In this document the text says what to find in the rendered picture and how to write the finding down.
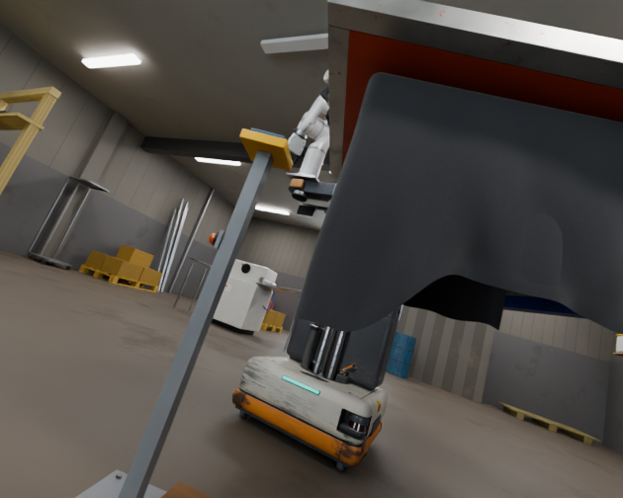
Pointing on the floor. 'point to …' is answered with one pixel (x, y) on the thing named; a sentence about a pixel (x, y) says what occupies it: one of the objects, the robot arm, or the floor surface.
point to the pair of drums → (400, 355)
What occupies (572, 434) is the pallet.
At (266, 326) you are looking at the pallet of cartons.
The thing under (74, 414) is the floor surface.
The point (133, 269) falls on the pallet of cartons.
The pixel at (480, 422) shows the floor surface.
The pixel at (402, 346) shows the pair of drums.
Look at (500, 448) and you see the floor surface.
